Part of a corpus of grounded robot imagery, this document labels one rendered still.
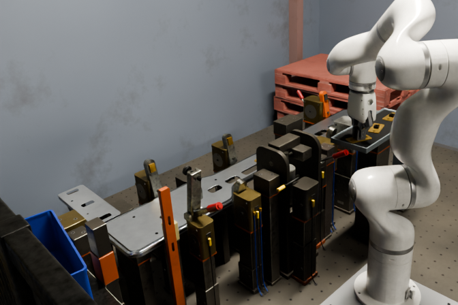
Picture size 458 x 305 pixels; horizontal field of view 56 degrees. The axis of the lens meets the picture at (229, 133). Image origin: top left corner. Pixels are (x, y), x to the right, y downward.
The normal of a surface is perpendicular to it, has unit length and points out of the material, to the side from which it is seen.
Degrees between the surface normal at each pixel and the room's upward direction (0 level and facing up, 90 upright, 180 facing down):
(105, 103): 90
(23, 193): 90
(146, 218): 0
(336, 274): 0
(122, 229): 0
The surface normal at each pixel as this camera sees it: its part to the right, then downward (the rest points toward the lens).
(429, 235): -0.06, -0.92
